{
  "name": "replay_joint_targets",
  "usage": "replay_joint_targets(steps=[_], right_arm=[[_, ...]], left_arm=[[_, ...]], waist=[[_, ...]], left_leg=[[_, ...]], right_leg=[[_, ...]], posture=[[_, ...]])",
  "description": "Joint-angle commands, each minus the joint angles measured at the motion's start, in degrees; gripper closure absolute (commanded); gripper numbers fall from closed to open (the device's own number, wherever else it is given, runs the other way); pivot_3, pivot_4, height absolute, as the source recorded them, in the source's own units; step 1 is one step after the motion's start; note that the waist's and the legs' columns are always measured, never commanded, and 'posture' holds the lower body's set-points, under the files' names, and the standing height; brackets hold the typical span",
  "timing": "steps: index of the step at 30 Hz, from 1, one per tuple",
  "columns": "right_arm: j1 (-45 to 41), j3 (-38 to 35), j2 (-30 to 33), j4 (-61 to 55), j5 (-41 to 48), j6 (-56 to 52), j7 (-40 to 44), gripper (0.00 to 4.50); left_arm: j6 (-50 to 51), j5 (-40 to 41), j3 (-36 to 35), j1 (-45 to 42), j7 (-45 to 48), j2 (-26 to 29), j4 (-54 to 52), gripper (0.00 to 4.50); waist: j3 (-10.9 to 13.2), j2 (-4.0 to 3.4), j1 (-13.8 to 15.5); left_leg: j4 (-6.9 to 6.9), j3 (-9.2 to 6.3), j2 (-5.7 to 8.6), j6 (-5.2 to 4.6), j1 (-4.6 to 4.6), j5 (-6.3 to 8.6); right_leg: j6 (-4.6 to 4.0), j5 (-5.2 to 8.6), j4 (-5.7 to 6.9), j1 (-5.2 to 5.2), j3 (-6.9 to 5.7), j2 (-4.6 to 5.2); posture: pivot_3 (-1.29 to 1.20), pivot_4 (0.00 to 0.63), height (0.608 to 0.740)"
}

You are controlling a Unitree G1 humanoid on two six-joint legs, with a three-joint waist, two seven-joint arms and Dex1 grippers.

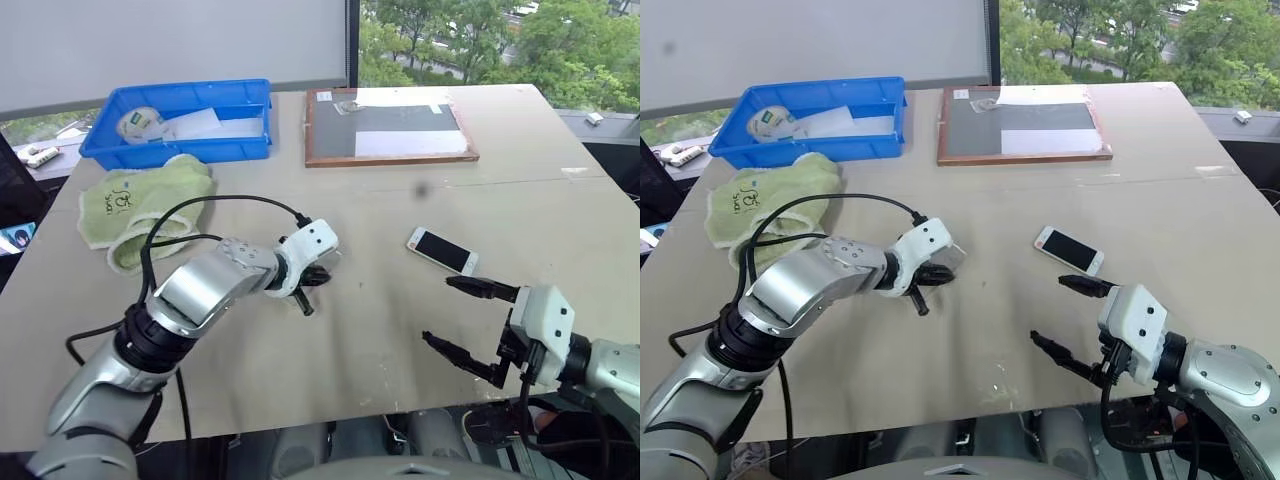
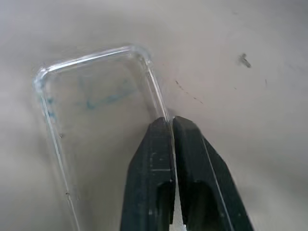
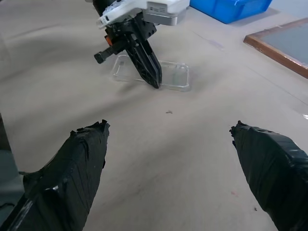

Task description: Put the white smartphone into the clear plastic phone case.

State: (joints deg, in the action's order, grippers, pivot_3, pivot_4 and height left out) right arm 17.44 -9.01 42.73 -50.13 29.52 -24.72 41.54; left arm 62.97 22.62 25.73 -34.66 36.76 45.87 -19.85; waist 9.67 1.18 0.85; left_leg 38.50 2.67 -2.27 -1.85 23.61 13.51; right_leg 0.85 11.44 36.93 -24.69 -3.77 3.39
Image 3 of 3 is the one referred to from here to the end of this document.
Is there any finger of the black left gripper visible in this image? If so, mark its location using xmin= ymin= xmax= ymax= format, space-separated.
xmin=124 ymin=32 xmax=160 ymax=90
xmin=143 ymin=39 xmax=163 ymax=88

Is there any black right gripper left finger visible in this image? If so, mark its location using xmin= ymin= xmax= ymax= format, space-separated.
xmin=0 ymin=119 xmax=111 ymax=231

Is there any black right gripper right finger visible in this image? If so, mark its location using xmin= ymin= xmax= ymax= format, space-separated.
xmin=229 ymin=120 xmax=308 ymax=231

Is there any clear plastic phone case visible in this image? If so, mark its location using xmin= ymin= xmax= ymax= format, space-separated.
xmin=111 ymin=54 xmax=192 ymax=92

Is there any silver robot body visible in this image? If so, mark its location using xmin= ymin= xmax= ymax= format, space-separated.
xmin=0 ymin=113 xmax=25 ymax=217

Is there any blue plastic bin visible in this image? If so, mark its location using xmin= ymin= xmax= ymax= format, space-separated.
xmin=189 ymin=0 xmax=280 ymax=25

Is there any wood-framed grey board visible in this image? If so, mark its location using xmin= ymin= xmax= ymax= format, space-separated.
xmin=243 ymin=17 xmax=308 ymax=79

